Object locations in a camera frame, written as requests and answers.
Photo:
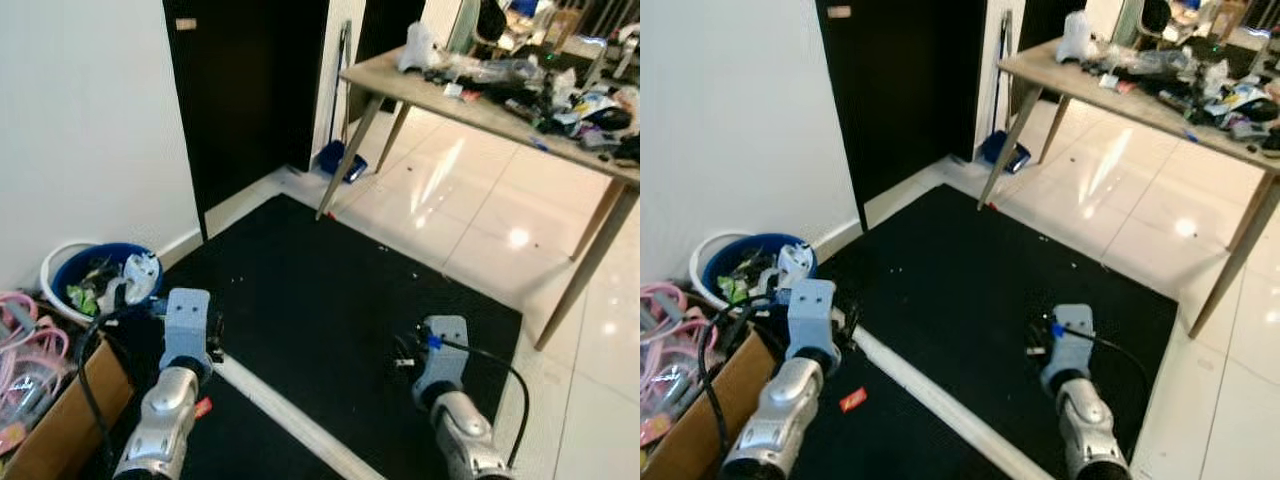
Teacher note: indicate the small grey device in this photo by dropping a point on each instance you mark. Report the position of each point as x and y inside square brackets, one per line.
[1245, 129]
[596, 138]

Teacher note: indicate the small pale door label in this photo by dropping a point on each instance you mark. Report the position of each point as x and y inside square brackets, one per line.
[839, 12]
[186, 24]

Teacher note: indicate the brown cardboard box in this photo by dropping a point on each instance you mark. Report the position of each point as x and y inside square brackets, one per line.
[70, 420]
[715, 420]

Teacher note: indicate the black rounded case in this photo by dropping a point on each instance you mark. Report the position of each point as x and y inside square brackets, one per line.
[1260, 110]
[610, 118]

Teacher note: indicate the crumpled white plastic bag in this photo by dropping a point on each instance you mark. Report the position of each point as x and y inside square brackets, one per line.
[797, 268]
[143, 278]

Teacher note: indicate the pink plastic frame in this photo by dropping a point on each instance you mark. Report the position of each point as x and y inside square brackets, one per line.
[30, 350]
[672, 340]

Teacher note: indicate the black door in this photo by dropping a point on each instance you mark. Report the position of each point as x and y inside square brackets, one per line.
[900, 100]
[250, 110]

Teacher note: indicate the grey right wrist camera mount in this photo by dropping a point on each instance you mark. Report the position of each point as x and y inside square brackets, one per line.
[1070, 340]
[445, 350]

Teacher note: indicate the green snack wrapper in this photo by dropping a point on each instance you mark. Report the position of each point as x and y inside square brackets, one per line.
[83, 300]
[735, 290]

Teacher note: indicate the wooden table with tapered legs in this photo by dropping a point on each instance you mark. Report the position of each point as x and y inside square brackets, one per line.
[1130, 95]
[470, 105]

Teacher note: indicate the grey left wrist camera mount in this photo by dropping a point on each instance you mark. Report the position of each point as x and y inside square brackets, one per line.
[812, 310]
[187, 320]

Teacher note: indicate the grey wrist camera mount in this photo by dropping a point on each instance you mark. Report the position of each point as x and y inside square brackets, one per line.
[812, 310]
[1070, 340]
[187, 320]
[445, 350]

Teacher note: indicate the white plastic basin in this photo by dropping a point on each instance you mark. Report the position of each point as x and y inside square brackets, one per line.
[698, 268]
[48, 275]

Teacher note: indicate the black blocky device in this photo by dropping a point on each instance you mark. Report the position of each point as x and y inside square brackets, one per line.
[1272, 140]
[628, 149]

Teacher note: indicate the blue round rubbish bin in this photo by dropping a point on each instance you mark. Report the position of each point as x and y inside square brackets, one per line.
[745, 248]
[100, 258]

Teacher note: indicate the small red wrapper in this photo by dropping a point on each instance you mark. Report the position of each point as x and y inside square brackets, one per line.
[853, 400]
[203, 407]

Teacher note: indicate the blue dustpan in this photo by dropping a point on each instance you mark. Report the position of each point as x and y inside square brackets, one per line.
[342, 163]
[1005, 153]

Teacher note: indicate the large black floor mat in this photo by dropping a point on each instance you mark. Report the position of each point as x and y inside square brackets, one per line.
[980, 280]
[340, 290]

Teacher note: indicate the clear plastic bag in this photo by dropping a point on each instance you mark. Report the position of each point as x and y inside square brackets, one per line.
[495, 70]
[1150, 63]

